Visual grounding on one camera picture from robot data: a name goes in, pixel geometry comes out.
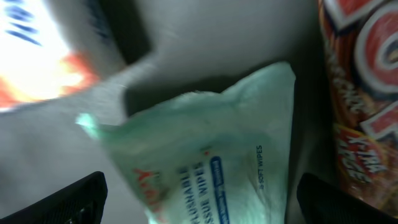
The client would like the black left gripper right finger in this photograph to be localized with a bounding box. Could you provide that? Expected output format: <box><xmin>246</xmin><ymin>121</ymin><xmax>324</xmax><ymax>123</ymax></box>
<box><xmin>297</xmin><ymin>173</ymin><xmax>397</xmax><ymax>224</ymax></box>

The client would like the grey plastic basket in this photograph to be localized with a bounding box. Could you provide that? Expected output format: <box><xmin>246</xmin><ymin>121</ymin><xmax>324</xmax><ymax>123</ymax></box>
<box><xmin>1</xmin><ymin>0</ymin><xmax>336</xmax><ymax>223</ymax></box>

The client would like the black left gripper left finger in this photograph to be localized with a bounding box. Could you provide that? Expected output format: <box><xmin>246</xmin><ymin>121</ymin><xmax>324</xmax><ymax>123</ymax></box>
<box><xmin>1</xmin><ymin>171</ymin><xmax>108</xmax><ymax>224</ymax></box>

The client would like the red Top chocolate bar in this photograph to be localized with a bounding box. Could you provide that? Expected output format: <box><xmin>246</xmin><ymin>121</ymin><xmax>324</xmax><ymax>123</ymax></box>
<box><xmin>318</xmin><ymin>0</ymin><xmax>397</xmax><ymax>217</ymax></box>

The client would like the orange Kleenex tissue pack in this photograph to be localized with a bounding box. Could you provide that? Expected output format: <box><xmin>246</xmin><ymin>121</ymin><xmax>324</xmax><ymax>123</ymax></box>
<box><xmin>0</xmin><ymin>0</ymin><xmax>125</xmax><ymax>113</ymax></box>

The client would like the mint tissue wipes pack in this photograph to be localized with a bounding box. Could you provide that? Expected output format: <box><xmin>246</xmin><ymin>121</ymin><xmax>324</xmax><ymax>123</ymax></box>
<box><xmin>77</xmin><ymin>62</ymin><xmax>295</xmax><ymax>223</ymax></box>

